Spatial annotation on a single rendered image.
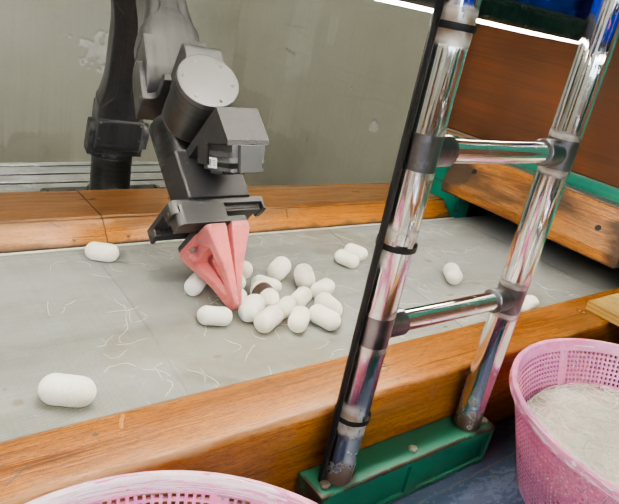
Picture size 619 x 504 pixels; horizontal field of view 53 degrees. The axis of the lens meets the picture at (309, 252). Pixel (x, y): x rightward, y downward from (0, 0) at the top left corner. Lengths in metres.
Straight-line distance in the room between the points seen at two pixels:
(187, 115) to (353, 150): 1.78
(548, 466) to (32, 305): 0.44
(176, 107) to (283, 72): 2.11
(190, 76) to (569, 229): 0.54
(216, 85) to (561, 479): 0.43
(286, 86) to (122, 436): 2.33
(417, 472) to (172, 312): 0.26
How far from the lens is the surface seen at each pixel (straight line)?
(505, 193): 0.95
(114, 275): 0.65
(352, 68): 2.36
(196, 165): 0.60
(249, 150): 0.54
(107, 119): 0.97
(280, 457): 0.46
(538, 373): 0.64
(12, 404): 0.48
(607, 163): 0.94
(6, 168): 1.19
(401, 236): 0.38
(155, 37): 0.69
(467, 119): 1.07
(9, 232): 0.70
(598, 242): 0.87
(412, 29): 2.18
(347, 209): 0.91
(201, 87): 0.57
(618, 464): 0.58
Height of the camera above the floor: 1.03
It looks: 22 degrees down
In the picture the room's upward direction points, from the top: 12 degrees clockwise
